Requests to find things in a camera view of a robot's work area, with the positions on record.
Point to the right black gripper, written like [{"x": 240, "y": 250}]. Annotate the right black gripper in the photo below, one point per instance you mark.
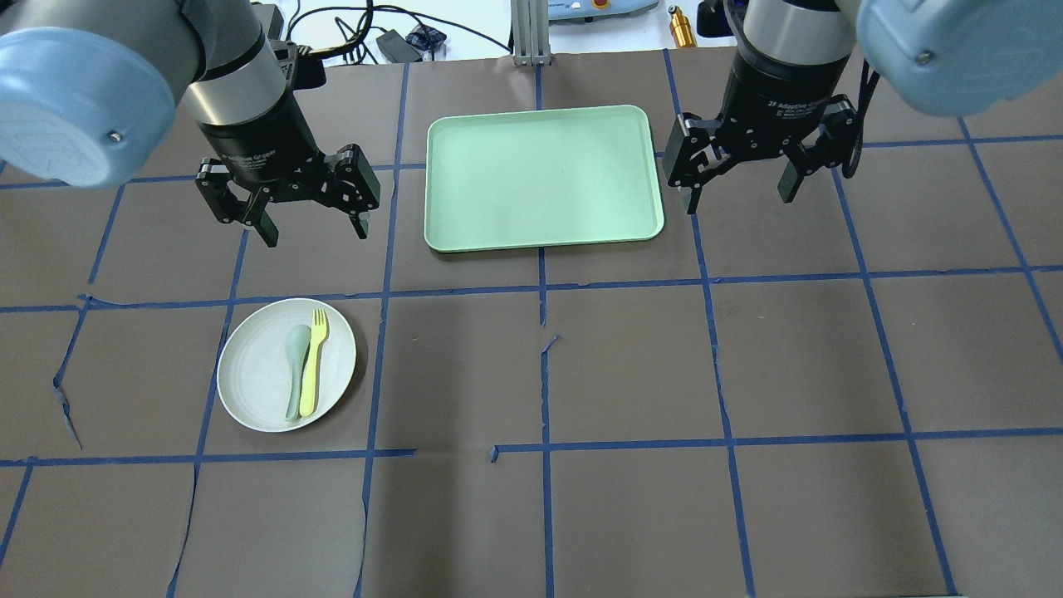
[{"x": 771, "y": 93}]

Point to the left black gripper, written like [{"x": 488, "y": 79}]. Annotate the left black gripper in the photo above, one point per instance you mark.
[{"x": 259, "y": 141}]

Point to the yellow plastic fork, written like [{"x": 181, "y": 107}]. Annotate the yellow plastic fork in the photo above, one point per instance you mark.
[{"x": 320, "y": 329}]

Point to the white round plate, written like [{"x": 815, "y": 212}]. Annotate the white round plate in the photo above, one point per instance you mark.
[{"x": 253, "y": 377}]

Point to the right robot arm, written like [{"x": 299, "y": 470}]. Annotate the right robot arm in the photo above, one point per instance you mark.
[{"x": 943, "y": 58}]

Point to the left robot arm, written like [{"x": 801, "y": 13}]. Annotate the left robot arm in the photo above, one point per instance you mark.
[{"x": 89, "y": 90}]

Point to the pale green spoon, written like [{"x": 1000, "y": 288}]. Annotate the pale green spoon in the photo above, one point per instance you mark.
[{"x": 296, "y": 352}]

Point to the light green tray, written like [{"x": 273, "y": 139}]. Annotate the light green tray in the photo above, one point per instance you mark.
[{"x": 541, "y": 179}]

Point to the brass cylinder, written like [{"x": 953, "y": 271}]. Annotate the brass cylinder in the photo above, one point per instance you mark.
[{"x": 680, "y": 28}]

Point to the black power adapter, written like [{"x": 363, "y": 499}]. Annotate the black power adapter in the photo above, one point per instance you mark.
[{"x": 396, "y": 49}]

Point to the aluminium frame post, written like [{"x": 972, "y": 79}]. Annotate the aluminium frame post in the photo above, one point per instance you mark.
[{"x": 529, "y": 27}]

